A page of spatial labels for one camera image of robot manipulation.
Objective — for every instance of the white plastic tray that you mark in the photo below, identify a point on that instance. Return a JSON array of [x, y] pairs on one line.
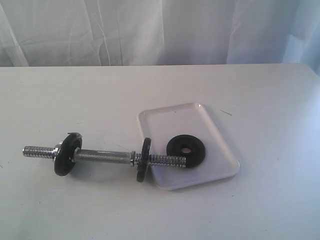
[[164, 123]]

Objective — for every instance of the chrome spinlock collar nut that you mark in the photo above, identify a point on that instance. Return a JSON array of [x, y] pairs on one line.
[[55, 152]]

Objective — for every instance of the black weight plate with tape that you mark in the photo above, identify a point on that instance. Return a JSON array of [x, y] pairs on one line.
[[63, 162]]

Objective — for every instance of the chrome threaded dumbbell bar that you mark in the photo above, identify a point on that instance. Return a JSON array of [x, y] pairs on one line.
[[129, 158]]

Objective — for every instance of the white fabric backdrop curtain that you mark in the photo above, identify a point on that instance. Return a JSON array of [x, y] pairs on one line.
[[158, 32]]

